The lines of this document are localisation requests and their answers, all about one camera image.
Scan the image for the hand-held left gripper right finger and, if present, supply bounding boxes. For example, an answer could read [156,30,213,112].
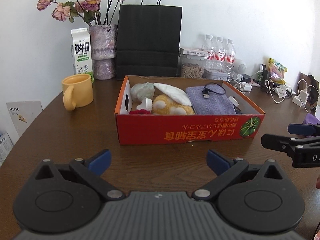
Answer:
[192,149,287,201]

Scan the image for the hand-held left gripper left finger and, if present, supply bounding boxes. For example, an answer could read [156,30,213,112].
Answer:
[35,149,125,201]

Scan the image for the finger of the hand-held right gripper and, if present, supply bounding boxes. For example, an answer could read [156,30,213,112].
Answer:
[287,123,320,137]
[261,134,320,157]

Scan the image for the red cardboard box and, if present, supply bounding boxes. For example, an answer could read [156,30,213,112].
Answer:
[114,75,266,145]

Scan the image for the purple cloth pouch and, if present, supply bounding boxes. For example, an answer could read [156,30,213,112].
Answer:
[185,86,237,115]

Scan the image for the black USB cable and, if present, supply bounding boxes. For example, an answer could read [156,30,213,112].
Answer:
[201,84,227,100]

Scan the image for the yellow plush toy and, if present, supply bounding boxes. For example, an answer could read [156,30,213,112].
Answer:
[152,94,195,115]

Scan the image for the clear plastic bag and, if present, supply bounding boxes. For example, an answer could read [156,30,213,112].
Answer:
[130,82,155,102]

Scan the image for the white cloth pad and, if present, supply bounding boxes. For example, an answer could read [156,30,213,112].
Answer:
[153,82,192,106]

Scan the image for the purple tissue pack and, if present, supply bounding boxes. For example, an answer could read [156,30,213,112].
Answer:
[302,112,320,125]

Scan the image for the white face mask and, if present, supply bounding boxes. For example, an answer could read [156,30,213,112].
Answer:
[275,84,292,98]

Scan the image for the yellow snack packet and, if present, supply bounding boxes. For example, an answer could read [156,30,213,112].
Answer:
[268,58,287,84]

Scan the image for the white earphones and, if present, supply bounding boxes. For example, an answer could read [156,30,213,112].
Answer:
[226,79,247,92]

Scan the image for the yellow mug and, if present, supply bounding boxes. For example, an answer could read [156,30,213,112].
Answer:
[62,74,94,111]

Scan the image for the white printed tin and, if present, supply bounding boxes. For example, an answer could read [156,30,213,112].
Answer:
[203,68,230,81]

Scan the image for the white booklet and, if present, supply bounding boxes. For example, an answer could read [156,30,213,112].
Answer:
[6,101,43,138]

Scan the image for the clear seed container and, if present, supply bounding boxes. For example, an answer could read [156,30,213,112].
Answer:
[180,61,204,78]

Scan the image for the clear water bottle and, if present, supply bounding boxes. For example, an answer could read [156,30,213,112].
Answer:
[214,37,227,70]
[225,39,236,74]
[204,34,216,69]

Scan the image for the blue white packet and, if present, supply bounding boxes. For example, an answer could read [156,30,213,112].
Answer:
[0,130,14,167]

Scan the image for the white green milk carton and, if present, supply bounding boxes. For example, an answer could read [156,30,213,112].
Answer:
[71,27,95,83]

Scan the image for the flat white box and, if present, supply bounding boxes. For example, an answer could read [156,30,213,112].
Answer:
[179,47,208,55]

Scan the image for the purple mottled vase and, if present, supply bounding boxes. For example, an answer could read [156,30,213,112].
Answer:
[89,24,118,80]

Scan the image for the black paper bag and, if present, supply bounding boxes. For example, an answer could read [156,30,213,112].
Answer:
[115,0,183,77]

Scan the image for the white wall charger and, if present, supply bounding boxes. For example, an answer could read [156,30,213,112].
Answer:
[292,79,312,107]

